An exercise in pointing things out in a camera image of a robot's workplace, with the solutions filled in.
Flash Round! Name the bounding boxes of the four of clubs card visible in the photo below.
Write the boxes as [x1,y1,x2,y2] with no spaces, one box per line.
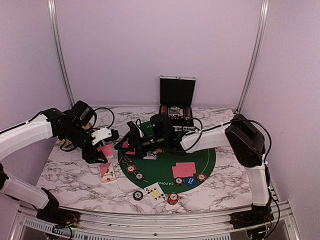
[144,182,167,205]

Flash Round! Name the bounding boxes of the black red 100 chip stack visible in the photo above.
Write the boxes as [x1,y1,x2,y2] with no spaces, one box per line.
[132,190,144,201]

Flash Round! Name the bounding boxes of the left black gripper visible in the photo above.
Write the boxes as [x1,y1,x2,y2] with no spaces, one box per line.
[61,123,108,164]

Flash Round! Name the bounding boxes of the black 100 chips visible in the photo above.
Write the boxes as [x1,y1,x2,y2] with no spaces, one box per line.
[135,172,145,182]
[174,177,184,186]

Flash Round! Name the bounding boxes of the playing card box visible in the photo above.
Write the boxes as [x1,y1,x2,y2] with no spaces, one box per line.
[98,162,117,183]

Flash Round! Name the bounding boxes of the blue small blind button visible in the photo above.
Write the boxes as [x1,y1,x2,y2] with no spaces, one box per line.
[184,177,197,187]

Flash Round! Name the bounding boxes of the front aluminium rail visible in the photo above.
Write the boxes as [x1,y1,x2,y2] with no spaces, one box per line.
[5,201,302,240]

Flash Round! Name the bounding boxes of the right aluminium frame post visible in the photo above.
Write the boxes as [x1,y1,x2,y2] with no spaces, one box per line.
[236,0,270,113]

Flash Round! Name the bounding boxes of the left chip row in case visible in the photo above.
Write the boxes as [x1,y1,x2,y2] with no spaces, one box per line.
[160,105,168,115]

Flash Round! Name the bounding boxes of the woven bamboo basket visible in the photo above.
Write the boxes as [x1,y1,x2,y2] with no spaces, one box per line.
[60,139,72,147]

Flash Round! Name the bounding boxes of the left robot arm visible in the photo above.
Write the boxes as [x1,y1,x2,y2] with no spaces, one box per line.
[0,100,119,226]

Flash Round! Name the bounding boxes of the left aluminium frame post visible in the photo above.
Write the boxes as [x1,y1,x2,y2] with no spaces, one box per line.
[47,0,75,107]

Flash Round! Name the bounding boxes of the king of clubs card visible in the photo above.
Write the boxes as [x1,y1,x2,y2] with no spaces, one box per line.
[143,151,157,160]

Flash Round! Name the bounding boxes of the aluminium poker chip case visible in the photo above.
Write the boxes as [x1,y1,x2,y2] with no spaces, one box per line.
[159,75,196,132]

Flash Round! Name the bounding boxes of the red yellow 5 chip stack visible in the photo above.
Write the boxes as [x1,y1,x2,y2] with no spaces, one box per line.
[167,192,180,205]

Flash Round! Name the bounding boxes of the right chip row in case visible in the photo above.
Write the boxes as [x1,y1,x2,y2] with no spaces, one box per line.
[183,106,192,123]

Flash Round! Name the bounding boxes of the red 5 chips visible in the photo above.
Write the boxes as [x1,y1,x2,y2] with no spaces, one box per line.
[126,164,137,174]
[197,173,207,182]

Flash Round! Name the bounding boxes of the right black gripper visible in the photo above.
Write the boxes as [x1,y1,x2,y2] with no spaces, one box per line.
[114,132,167,159]

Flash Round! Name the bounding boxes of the aluminium frame post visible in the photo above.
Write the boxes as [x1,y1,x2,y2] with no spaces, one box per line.
[236,0,270,113]
[47,0,75,107]

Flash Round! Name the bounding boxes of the round green poker mat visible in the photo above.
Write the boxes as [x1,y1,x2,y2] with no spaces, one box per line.
[117,148,216,194]

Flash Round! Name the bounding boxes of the card deck in case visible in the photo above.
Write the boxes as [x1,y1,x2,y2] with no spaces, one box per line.
[168,106,183,117]

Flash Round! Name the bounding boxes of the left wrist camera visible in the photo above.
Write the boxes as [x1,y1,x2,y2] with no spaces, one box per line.
[91,127,112,145]

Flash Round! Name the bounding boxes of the triangular black red dealer button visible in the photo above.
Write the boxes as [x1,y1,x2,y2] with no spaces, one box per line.
[118,155,132,165]

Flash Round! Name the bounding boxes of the red playing card deck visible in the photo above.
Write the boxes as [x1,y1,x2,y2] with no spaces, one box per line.
[97,145,114,158]

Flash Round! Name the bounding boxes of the chip row in case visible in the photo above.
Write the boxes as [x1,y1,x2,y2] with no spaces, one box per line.
[183,106,192,123]
[160,105,168,115]

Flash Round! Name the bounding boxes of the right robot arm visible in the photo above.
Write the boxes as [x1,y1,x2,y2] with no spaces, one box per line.
[114,113,274,229]

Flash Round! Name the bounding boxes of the red card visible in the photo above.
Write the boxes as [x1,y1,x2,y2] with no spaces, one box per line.
[122,140,130,150]
[175,162,197,175]
[172,166,194,179]
[125,150,136,156]

